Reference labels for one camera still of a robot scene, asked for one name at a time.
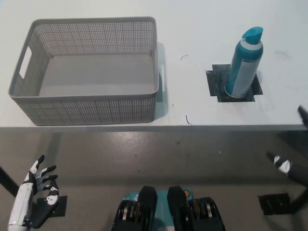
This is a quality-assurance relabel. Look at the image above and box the grey perforated plastic basket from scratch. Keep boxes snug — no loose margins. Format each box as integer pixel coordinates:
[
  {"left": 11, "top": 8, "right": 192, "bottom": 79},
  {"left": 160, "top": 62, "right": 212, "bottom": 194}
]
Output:
[{"left": 7, "top": 16, "right": 166, "bottom": 126}]

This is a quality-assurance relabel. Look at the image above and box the black teal robot body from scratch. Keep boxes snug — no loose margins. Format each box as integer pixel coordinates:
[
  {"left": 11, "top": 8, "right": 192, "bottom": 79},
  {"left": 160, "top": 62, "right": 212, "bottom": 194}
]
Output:
[{"left": 111, "top": 185, "right": 226, "bottom": 231}]

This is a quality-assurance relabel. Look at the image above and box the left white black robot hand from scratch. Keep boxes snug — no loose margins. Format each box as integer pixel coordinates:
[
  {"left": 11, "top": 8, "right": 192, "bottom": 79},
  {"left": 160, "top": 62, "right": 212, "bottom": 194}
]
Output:
[{"left": 8, "top": 154, "right": 61, "bottom": 229}]

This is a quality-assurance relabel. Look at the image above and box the teal air freshener spray can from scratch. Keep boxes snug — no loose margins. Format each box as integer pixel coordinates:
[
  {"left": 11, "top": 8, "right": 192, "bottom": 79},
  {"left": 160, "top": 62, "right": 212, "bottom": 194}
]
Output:
[{"left": 224, "top": 26, "right": 264, "bottom": 99}]

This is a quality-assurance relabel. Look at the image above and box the black tape patch on table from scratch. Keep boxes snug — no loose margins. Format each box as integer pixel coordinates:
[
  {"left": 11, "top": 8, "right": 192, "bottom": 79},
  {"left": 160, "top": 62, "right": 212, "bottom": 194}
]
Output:
[{"left": 205, "top": 64, "right": 263, "bottom": 103}]

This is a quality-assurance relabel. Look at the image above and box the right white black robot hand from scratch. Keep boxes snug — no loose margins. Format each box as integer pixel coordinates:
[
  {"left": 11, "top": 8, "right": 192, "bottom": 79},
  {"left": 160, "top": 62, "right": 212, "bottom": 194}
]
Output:
[{"left": 266, "top": 105, "right": 308, "bottom": 187}]

